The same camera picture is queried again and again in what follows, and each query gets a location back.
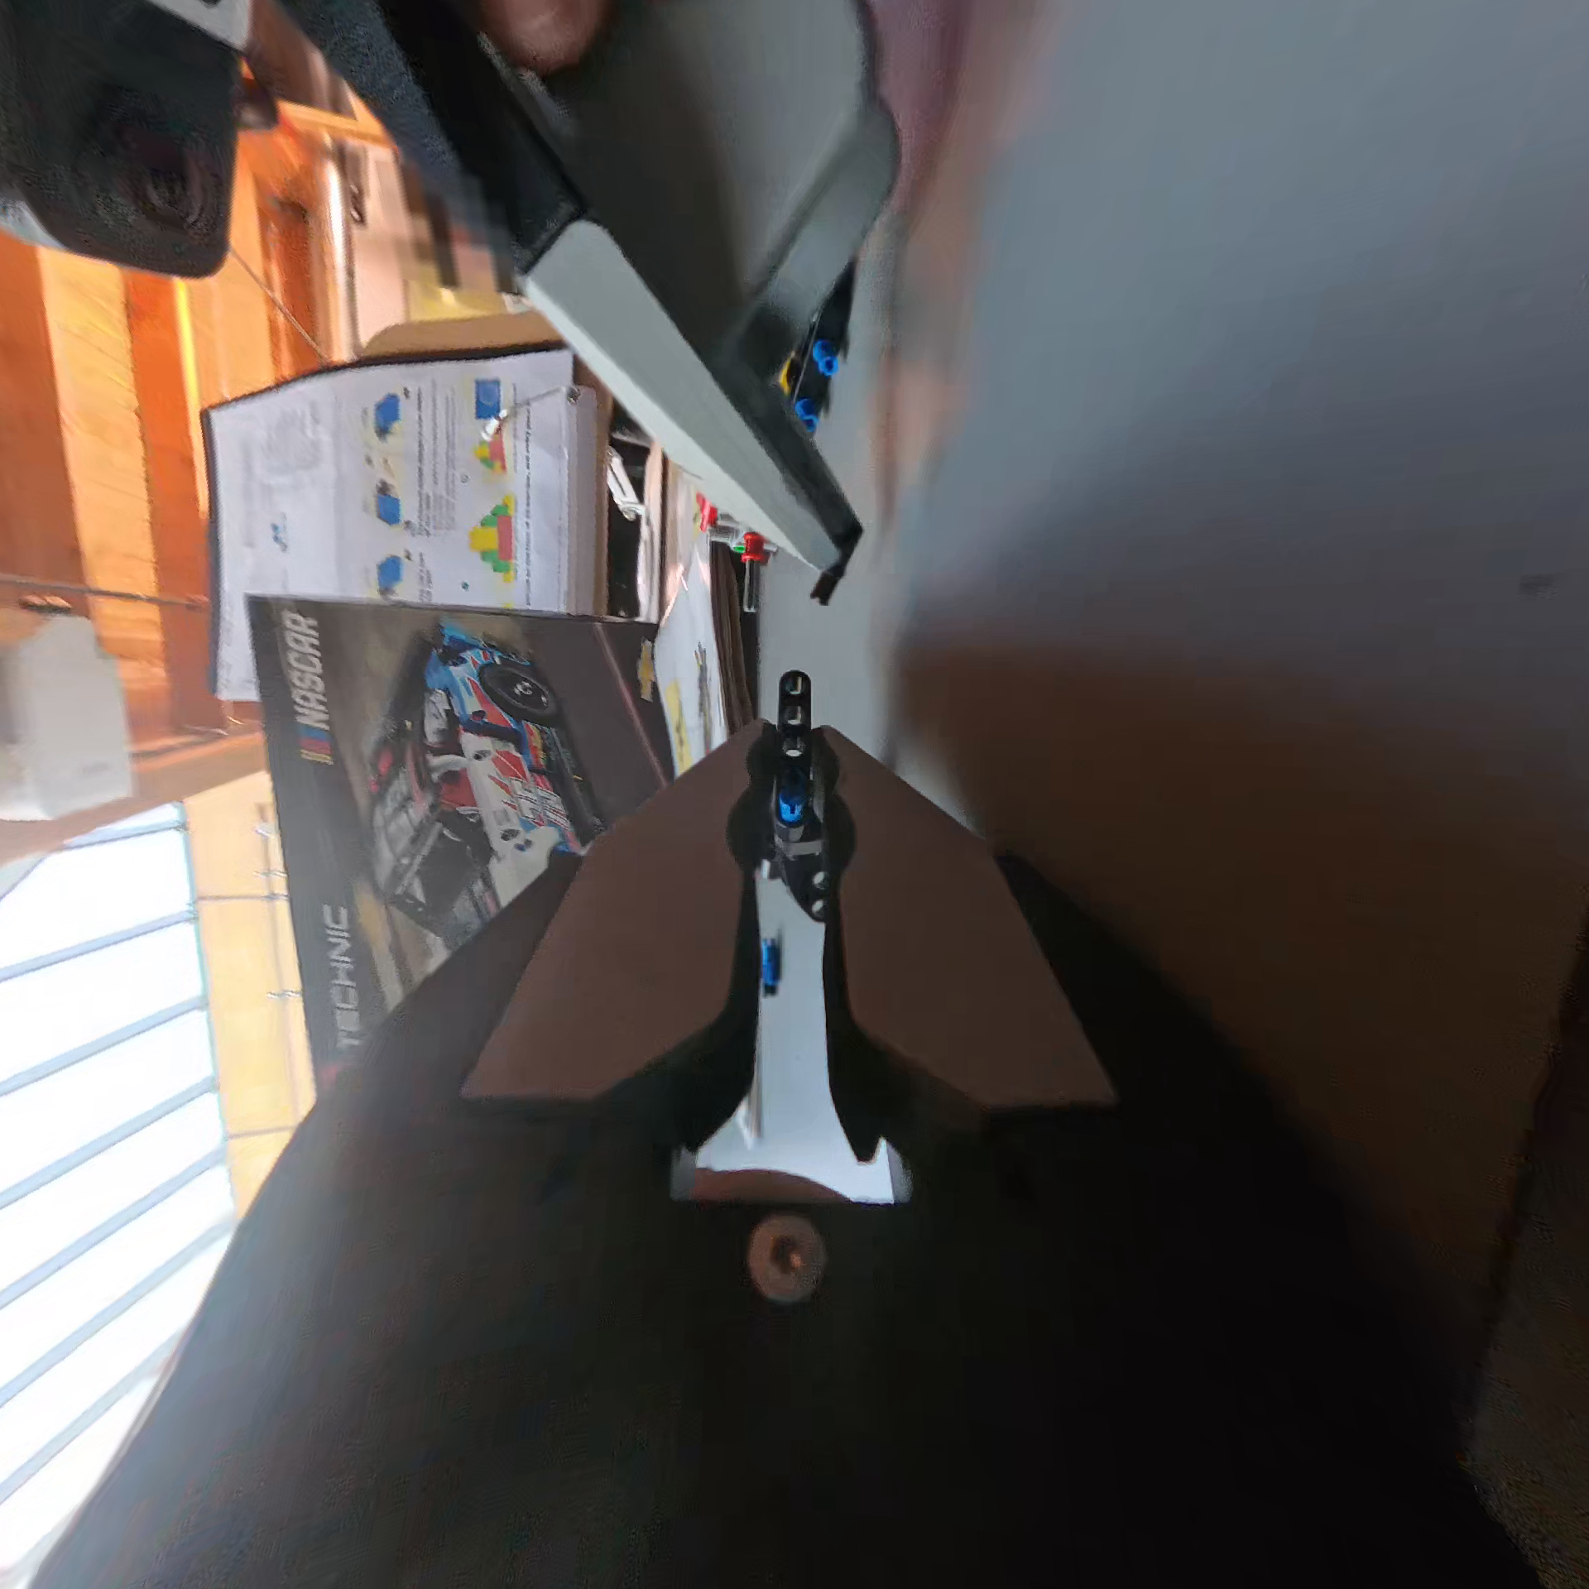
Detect lego chassis assembly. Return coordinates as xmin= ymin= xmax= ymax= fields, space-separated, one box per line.
xmin=693 ymin=267 xmax=861 ymax=613

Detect white wall-mounted device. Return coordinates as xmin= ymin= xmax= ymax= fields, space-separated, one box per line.
xmin=0 ymin=615 xmax=133 ymax=821

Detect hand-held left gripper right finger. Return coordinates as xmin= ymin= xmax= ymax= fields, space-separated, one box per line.
xmin=814 ymin=727 xmax=1120 ymax=1162

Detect black lego set box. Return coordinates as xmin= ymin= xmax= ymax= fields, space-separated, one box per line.
xmin=248 ymin=594 xmax=678 ymax=1094

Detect black pinned lego liftarm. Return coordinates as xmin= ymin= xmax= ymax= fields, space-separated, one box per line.
xmin=761 ymin=670 xmax=835 ymax=923

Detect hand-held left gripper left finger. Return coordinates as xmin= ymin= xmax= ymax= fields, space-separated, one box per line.
xmin=462 ymin=721 xmax=765 ymax=1150

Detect person's right hand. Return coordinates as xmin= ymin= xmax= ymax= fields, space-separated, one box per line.
xmin=477 ymin=0 xmax=619 ymax=72

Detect skylight window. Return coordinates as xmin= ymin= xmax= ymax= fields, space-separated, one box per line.
xmin=0 ymin=800 xmax=239 ymax=1589

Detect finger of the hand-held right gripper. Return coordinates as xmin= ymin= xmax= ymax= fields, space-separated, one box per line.
xmin=519 ymin=0 xmax=905 ymax=607

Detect white instruction booklet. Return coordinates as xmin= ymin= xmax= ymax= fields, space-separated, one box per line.
xmin=651 ymin=471 xmax=763 ymax=772

